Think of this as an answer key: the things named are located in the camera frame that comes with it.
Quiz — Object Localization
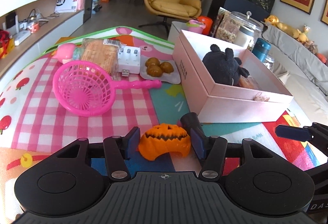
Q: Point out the orange pumpkin toy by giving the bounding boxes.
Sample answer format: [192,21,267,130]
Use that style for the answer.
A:
[138,124,191,161]

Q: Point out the pink plastic strainer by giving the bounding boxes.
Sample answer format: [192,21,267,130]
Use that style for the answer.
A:
[52,60,162,117]

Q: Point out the bagged sliced bread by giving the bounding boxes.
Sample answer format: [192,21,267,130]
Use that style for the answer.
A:
[74,38,122,77]

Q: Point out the pink doll toy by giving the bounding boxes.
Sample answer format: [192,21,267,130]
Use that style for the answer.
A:
[53,43,77,64]

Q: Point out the pink gift box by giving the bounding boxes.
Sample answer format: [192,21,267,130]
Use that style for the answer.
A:
[172,31,293,123]

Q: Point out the beige sofa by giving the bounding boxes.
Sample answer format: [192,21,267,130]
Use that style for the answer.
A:
[262,25,327,125]

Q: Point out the colourful play mat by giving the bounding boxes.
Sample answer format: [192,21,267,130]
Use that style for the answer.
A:
[1,27,327,223]

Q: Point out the black plush toy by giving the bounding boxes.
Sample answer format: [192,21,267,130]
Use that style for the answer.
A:
[202,44,250,86]

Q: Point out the teal thermos bottle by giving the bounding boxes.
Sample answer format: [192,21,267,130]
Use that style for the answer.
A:
[252,38,271,62]

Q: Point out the white thermos bottle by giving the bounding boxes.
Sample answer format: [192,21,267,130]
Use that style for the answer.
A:
[233,25,254,48]

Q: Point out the yellow duck plush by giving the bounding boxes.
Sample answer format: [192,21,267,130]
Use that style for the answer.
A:
[264,15,301,39]

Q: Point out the orange container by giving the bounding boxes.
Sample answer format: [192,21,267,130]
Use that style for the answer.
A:
[197,16,213,35]

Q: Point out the large glass nut jar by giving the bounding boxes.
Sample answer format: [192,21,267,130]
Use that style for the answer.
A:
[213,8,263,49]

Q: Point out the pink toy bucket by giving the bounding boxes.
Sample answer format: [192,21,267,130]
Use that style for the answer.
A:
[186,19,206,34]

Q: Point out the white router box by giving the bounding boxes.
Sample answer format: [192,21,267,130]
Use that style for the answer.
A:
[13,30,31,46]

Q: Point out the white SF parcel box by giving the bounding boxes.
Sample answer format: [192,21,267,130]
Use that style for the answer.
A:
[55,0,84,13]

